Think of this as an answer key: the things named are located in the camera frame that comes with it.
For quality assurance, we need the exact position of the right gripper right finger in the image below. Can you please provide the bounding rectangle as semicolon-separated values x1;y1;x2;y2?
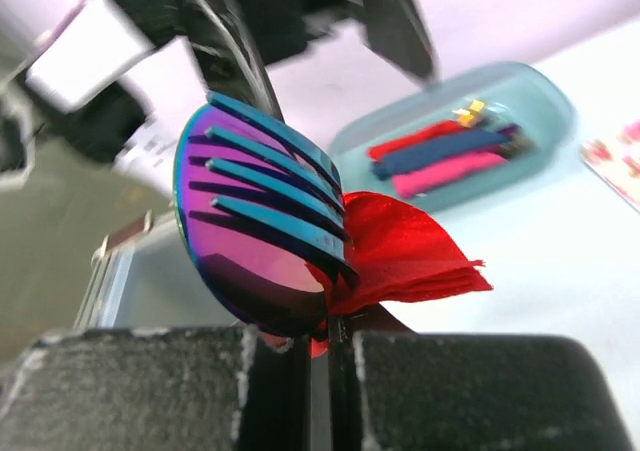
329;319;632;450

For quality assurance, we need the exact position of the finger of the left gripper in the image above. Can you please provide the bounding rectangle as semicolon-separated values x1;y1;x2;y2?
345;0;436;84

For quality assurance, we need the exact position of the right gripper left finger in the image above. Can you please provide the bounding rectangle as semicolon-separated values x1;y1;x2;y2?
1;327;309;450

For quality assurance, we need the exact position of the red paper napkin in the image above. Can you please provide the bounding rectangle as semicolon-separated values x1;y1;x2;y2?
307;191;493;316

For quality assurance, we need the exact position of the blue fork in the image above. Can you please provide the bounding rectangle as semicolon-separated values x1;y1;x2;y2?
187;90;361;290

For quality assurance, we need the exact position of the blue handled spoon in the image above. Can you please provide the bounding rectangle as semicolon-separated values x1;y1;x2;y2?
172;101;346;340

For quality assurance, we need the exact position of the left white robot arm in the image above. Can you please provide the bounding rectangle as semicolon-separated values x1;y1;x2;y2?
1;0;436;194

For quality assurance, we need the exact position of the blue rolled napkin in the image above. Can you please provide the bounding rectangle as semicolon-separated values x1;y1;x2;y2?
371;125;519;180

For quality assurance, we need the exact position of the pink rolled napkin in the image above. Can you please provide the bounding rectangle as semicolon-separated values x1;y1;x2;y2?
391;151;509;198

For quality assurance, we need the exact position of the teal plastic bin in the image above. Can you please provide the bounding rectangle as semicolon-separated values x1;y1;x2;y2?
328;62;575;213

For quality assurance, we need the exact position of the floral pattern tray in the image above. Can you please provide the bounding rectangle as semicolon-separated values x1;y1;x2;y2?
580;121;639;211

